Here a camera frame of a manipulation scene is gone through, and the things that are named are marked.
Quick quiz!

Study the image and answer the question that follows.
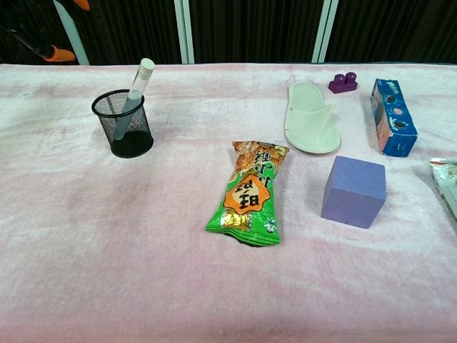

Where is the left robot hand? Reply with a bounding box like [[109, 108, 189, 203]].
[[5, 0, 91, 64]]

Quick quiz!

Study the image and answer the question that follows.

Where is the clear bottle with white cap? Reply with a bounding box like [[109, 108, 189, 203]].
[[113, 58, 156, 141]]

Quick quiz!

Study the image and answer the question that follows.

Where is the black round container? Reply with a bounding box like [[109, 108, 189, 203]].
[[91, 89, 155, 159]]

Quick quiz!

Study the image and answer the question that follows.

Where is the pink fleece table cloth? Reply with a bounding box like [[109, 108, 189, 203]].
[[0, 63, 457, 343]]

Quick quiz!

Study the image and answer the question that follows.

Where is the green orange snack bag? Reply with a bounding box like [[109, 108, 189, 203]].
[[205, 140, 291, 247]]

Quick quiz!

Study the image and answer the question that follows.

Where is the white slipper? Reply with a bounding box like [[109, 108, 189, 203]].
[[283, 82, 341, 154]]

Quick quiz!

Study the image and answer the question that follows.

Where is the purple building block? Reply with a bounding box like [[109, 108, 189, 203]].
[[328, 71, 359, 94]]

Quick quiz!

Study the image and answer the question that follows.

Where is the purple foam cube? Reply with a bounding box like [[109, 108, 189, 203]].
[[320, 155, 388, 229]]

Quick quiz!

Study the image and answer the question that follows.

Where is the blue cookie box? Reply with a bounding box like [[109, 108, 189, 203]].
[[370, 78, 418, 158]]

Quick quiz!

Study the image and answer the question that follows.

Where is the silver snack bag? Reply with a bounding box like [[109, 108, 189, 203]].
[[429, 156, 457, 219]]

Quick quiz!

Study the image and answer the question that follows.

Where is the white partition frame post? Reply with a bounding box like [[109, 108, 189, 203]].
[[311, 0, 340, 64], [53, 0, 90, 66], [174, 0, 196, 65]]

